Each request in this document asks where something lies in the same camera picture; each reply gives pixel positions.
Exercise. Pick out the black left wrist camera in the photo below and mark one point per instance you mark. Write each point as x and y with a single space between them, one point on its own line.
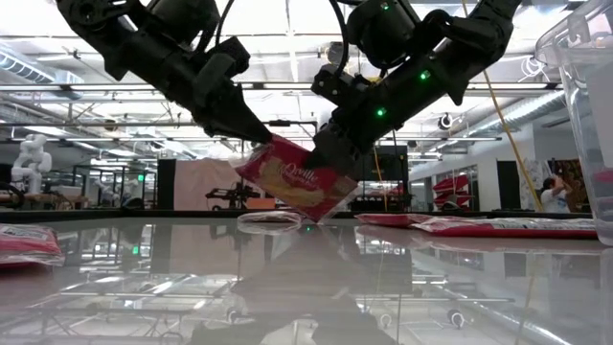
215 72

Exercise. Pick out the black background robot arm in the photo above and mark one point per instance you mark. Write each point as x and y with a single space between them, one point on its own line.
234 194

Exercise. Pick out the black metal stand frame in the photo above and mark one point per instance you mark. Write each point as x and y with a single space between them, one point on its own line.
280 123

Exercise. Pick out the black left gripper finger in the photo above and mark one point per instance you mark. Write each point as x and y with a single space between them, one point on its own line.
239 124

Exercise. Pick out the person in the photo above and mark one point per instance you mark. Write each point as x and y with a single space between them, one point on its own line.
555 199

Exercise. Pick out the red angular item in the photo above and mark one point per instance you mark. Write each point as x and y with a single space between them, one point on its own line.
452 184

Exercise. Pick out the tall black panel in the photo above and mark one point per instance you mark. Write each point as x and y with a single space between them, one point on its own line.
507 184
166 184

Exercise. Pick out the red popcorn bag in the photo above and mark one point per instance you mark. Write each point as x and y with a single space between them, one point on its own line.
29 246
503 229
287 187
270 218
392 219

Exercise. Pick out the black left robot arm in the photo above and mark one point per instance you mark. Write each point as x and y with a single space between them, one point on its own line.
120 38

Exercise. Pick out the long ceiling light bar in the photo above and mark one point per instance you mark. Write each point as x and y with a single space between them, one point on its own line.
287 86

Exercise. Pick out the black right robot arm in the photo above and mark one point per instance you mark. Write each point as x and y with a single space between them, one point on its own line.
455 52

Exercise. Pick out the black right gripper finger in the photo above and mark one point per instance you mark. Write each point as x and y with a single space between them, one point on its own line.
330 153

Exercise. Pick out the dark patterned wall hanging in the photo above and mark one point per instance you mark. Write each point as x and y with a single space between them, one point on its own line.
577 177

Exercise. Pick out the white hanging cloth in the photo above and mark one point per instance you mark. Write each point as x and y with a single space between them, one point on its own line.
531 182

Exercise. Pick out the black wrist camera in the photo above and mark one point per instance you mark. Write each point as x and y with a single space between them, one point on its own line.
340 84
215 72

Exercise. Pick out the orange box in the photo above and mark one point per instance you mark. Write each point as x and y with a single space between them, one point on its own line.
261 204

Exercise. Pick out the black monitor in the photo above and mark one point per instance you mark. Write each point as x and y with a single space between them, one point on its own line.
390 165

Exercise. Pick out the clear plastic bin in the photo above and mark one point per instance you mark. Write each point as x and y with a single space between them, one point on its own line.
589 144

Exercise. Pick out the silver air duct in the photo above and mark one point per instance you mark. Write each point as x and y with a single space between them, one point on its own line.
527 110
29 72

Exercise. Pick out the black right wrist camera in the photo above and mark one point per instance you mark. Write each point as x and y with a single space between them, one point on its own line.
340 84

